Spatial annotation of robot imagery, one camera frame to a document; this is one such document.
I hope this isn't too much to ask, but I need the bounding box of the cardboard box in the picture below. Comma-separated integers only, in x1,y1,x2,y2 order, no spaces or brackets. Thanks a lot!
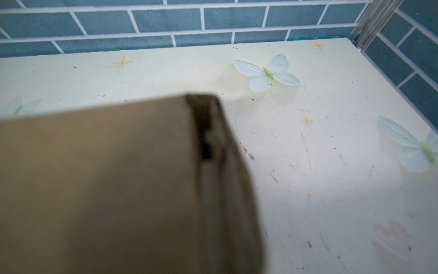
1,94,265,274

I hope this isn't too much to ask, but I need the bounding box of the right aluminium corner post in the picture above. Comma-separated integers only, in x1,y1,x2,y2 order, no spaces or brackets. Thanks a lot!
349,0,404,51

